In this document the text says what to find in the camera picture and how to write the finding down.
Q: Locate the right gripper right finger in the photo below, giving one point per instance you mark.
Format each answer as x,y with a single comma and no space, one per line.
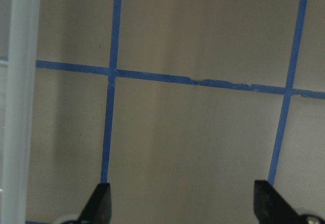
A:
270,207

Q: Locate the clear box lid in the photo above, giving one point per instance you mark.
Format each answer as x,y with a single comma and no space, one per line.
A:
19,34

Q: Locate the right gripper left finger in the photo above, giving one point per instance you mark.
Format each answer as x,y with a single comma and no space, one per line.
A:
99,206

